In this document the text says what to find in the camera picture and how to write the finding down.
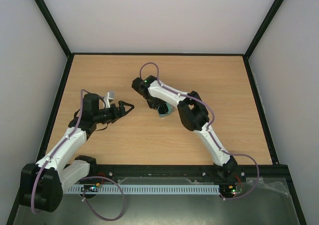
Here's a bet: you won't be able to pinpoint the purple cable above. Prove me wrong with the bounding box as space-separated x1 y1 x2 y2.
139 62 260 201
30 89 125 222

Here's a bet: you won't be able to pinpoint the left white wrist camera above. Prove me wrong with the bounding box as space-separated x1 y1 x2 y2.
103 91 115 108

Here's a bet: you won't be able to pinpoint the black cage frame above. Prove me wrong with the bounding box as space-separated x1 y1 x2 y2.
4 0 308 225

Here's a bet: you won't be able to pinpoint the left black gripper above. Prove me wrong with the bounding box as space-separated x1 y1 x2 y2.
94 100 135 124

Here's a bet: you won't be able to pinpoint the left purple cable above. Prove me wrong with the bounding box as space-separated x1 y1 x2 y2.
30 89 125 222

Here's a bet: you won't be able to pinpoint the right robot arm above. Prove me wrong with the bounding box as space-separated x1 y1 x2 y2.
132 75 238 181

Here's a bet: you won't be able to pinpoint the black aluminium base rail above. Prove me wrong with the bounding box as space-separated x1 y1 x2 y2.
24 164 290 183

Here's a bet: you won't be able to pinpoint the light blue slotted cable duct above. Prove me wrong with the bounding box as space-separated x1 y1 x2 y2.
66 184 220 195

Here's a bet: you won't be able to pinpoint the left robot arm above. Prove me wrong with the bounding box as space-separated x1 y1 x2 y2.
18 90 134 214

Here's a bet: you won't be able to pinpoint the black round sunglasses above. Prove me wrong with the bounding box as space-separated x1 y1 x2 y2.
158 104 169 115

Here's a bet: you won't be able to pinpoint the grey felt glasses case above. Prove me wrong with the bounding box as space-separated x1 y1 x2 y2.
157 103 173 117

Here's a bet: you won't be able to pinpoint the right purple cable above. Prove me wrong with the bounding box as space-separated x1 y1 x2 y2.
139 62 260 201

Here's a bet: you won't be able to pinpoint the clear plastic sheet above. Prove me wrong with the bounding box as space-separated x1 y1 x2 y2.
14 179 299 225

